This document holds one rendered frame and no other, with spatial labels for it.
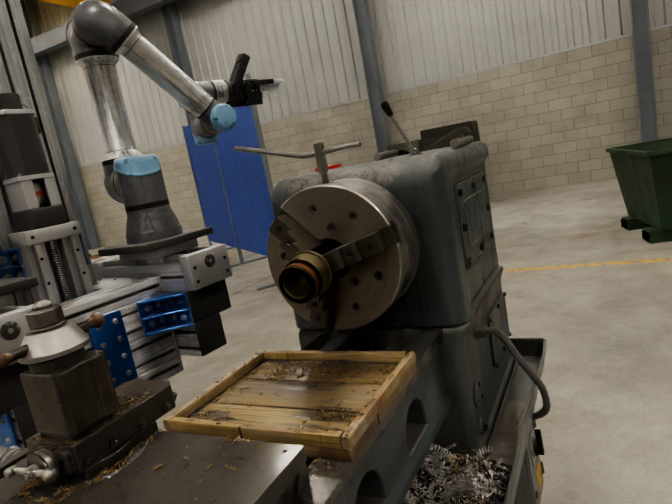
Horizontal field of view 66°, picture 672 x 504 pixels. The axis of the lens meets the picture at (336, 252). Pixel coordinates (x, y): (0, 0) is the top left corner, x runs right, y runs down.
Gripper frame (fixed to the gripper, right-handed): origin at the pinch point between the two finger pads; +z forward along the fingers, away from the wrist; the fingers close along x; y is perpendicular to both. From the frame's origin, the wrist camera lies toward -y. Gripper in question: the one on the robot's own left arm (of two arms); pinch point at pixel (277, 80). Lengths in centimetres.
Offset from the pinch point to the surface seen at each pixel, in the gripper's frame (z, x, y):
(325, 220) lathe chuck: -37, 76, 32
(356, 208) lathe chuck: -34, 82, 29
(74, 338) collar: -89, 98, 32
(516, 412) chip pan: 8, 89, 93
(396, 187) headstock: -18, 78, 28
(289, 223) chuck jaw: -43, 71, 32
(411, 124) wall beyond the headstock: 690, -654, 76
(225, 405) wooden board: -67, 81, 59
